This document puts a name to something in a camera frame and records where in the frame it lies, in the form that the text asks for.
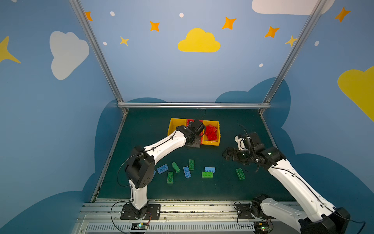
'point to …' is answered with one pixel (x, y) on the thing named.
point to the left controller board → (139, 226)
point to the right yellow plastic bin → (205, 141)
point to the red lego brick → (211, 132)
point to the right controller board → (261, 227)
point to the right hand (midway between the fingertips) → (230, 154)
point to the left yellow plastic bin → (174, 123)
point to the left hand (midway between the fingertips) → (195, 142)
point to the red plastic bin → (188, 120)
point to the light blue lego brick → (210, 169)
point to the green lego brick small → (176, 167)
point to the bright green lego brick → (207, 174)
